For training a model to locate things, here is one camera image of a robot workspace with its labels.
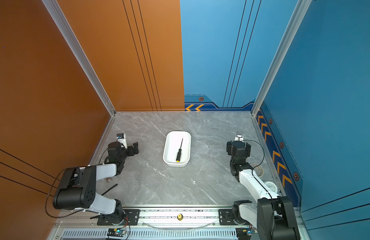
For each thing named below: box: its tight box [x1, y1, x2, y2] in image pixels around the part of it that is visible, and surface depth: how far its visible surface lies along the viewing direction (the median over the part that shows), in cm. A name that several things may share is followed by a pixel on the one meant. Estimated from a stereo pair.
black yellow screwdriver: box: [176, 138, 184, 163], surface depth 95 cm
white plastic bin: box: [163, 130, 192, 167], surface depth 99 cm
